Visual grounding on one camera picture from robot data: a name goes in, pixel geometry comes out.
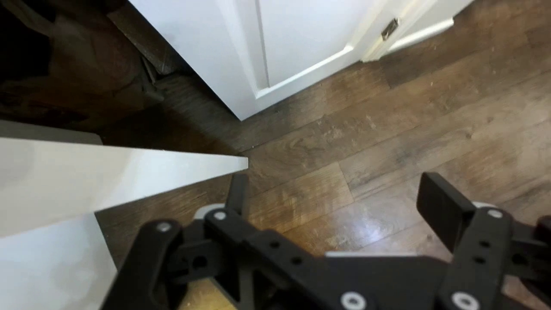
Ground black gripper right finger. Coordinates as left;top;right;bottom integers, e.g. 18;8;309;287
417;173;551;310

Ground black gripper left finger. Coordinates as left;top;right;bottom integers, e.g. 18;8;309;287
102;175;323;310

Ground white closet door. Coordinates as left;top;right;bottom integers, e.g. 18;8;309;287
130;0;371;121
0;139;249;310

